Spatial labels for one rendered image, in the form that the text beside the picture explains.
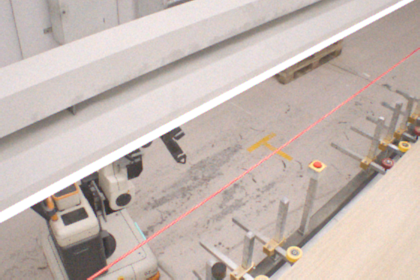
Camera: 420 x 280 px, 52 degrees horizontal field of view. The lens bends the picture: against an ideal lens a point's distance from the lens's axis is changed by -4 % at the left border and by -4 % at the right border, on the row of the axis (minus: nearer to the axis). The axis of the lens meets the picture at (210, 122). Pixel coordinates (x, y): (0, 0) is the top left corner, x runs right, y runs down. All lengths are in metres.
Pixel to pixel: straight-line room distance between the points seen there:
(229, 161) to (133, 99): 3.56
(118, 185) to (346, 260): 1.36
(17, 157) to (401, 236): 2.25
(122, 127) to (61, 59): 0.13
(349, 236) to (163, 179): 2.00
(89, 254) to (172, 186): 1.36
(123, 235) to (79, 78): 2.69
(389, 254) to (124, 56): 2.07
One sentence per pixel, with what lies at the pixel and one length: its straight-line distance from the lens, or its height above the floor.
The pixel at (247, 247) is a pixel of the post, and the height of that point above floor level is 1.03.
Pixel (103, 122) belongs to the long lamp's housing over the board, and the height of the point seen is 2.37.
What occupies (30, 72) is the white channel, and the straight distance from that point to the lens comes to 0.59.
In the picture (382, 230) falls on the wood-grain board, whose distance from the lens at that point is 2.59.
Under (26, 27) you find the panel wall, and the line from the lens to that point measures 3.99.
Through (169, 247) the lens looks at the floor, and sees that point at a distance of 3.50.
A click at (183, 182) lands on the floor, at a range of 3.98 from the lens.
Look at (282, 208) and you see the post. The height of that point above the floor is 1.11.
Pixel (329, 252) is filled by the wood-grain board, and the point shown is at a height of 0.90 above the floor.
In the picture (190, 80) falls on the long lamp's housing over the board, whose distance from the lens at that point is 0.71.
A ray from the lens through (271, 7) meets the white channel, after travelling 0.82.
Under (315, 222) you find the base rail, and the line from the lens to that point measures 2.80.
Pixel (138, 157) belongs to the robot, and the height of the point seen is 1.03.
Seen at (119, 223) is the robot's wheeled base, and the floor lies 0.28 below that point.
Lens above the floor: 2.73
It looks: 36 degrees down
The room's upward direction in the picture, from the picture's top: 1 degrees clockwise
